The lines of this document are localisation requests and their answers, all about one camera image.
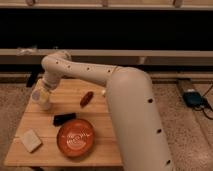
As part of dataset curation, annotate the white paper cup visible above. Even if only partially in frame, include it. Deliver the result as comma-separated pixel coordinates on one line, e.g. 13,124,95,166
31,88,51,110

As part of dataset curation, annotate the orange patterned plate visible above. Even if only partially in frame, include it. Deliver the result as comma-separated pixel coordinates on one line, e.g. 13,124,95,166
57,119,95,158

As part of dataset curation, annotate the wooden table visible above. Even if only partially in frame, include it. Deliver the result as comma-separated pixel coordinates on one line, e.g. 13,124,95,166
4,79,122,167

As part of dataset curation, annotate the black rectangular block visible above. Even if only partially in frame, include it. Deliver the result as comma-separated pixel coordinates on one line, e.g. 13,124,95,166
53,113,76,126

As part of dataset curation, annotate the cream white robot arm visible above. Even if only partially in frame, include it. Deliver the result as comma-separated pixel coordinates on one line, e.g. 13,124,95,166
41,51,176,171

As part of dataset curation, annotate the black cable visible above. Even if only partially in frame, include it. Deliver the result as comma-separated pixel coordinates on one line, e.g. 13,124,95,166
199,83,213,121

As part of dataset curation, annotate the beige sponge block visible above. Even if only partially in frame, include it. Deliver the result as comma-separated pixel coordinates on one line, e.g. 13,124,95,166
20,129,42,153

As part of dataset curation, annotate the black power adapter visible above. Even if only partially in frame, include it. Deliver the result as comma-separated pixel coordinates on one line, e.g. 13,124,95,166
182,89,205,107

